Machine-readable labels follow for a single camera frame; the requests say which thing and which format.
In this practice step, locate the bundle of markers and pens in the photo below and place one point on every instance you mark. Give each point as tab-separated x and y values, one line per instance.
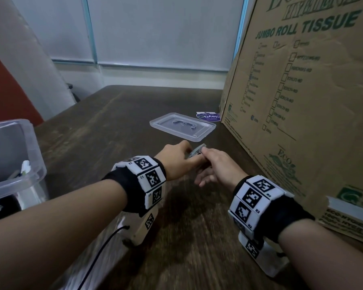
25	167

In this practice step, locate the clear plastic container lid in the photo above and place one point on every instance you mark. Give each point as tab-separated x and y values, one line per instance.
181	126

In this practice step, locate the person's right forearm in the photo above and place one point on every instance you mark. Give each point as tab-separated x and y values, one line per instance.
326	259

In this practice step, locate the person's right hand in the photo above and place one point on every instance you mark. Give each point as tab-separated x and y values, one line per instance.
224	170

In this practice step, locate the frosted glass partition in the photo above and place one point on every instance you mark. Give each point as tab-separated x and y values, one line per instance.
163	30

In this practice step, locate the red panel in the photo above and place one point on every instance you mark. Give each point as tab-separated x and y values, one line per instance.
6	93

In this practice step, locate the clear plastic storage bin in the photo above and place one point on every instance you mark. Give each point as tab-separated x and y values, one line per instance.
37	169

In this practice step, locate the person's left hand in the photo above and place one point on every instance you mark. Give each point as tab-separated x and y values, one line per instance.
178	163

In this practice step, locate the small clear paper clip box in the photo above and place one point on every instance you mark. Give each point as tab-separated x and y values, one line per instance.
196	150

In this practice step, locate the round blue sticker card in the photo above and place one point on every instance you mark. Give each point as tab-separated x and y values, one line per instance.
208	116

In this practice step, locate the person's left forearm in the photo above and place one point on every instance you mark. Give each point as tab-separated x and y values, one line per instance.
48	235

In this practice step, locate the large printed cardboard box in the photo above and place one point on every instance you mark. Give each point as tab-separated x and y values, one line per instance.
308	102

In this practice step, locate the black wristband with marker tiles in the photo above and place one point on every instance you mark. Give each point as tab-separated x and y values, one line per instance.
139	181
260	202

